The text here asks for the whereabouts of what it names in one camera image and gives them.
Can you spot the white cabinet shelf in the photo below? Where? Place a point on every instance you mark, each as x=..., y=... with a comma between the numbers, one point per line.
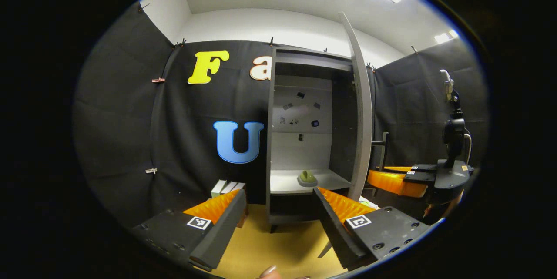
x=287, y=181

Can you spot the white clip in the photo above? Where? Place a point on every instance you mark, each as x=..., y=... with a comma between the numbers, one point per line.
x=151, y=170

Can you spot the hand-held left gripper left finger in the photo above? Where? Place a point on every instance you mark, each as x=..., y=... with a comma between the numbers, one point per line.
x=224, y=226

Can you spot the white and green crumpled item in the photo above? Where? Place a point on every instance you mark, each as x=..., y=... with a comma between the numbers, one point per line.
x=369, y=203

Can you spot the small ceiling light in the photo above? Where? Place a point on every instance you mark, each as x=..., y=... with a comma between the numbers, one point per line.
x=447, y=36

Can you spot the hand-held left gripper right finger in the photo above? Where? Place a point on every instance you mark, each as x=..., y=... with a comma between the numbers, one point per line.
x=335, y=231

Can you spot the pink clip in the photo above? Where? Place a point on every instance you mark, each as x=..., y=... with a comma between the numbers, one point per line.
x=158, y=80

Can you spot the black backdrop cloth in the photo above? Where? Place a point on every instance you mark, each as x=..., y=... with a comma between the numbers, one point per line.
x=122, y=118

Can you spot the grey cabinet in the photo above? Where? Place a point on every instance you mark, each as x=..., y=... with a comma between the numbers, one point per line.
x=300, y=152

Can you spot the beige cabinet door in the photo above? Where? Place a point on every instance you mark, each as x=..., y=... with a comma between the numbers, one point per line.
x=363, y=118

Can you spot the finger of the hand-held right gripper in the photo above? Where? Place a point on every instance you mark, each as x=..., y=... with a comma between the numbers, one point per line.
x=424, y=167
x=391, y=182

